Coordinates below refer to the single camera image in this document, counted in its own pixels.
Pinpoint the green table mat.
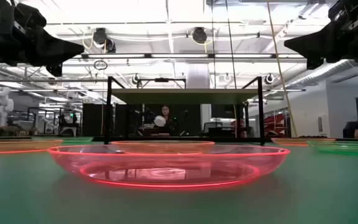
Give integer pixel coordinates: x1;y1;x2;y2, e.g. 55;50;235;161
0;136;358;224

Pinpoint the yellow cable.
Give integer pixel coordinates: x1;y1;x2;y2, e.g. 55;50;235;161
265;0;298;138

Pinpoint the wooden shelf with black frame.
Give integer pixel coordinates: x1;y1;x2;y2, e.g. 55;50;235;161
103;76;265;146

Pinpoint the red object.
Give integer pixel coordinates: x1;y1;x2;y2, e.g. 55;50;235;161
264;113;291;138

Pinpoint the red translucent plastic plate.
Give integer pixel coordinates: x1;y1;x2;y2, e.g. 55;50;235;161
47;144;291;189

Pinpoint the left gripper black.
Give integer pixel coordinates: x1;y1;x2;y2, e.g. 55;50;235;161
0;0;86;78

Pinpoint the black cable with loop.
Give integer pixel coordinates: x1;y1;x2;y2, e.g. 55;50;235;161
225;0;238;90

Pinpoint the white round object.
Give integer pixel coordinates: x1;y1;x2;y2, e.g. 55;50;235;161
153;115;167;128

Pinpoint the white robot figure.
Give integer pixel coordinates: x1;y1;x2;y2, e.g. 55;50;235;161
0;86;14;128

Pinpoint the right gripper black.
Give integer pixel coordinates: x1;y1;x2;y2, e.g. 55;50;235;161
283;0;358;70

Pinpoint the green translucent plastic plate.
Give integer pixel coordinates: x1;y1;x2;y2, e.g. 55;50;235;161
59;136;94;146
306;140;358;157

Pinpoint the black partition panel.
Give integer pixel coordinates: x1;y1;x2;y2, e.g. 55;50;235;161
82;103;106;137

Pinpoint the orange translucent plastic plate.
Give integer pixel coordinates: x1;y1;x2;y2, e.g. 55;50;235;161
0;138;64;156
110;140;216;156
271;137;337;147

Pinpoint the thin black hanging cable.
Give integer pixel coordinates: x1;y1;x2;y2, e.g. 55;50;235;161
210;0;216;90

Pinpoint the silver ventilation duct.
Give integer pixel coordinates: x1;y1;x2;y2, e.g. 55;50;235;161
286;58;358;90

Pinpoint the black table frame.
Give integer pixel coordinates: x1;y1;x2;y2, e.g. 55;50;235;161
0;135;358;143

